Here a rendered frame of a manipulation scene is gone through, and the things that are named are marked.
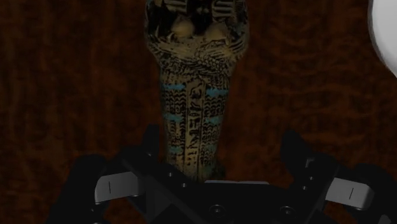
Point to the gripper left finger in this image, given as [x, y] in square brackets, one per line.
[141, 161]

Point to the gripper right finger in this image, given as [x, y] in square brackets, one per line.
[313, 173]

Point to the golden sarcophagus figure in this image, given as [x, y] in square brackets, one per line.
[195, 93]

